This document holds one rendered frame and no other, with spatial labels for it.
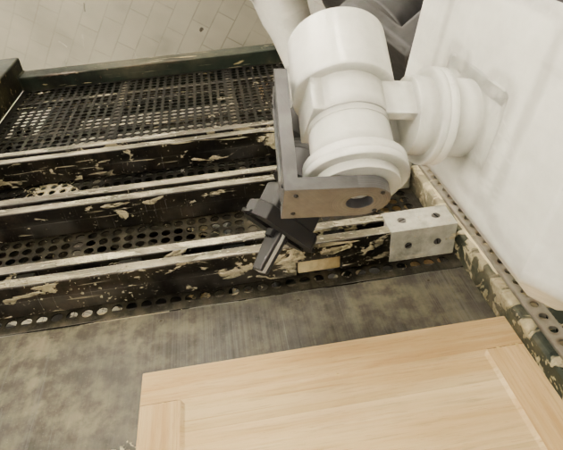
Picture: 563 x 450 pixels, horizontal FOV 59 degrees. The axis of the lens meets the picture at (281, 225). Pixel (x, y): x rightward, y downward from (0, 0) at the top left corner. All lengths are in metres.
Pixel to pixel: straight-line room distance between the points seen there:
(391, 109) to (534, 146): 0.08
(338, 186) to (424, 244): 0.69
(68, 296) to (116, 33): 5.12
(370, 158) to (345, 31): 0.09
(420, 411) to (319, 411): 0.13
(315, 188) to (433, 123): 0.09
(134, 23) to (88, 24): 0.48
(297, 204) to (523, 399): 0.55
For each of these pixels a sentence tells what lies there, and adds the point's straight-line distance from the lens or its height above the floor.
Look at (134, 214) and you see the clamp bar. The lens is 1.12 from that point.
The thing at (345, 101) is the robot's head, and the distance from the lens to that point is 0.30.
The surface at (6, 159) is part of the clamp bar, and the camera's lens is 1.43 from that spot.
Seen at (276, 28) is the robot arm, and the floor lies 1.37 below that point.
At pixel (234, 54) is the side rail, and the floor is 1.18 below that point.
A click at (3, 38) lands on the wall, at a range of 6.32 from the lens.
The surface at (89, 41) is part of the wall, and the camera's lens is 6.05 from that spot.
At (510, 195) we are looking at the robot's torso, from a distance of 0.31.
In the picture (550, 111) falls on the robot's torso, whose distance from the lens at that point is 0.29.
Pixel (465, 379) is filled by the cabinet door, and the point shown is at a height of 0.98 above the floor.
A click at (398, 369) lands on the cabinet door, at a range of 0.78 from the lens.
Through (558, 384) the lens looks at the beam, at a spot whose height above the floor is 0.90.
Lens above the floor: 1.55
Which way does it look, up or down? 23 degrees down
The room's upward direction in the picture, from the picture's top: 69 degrees counter-clockwise
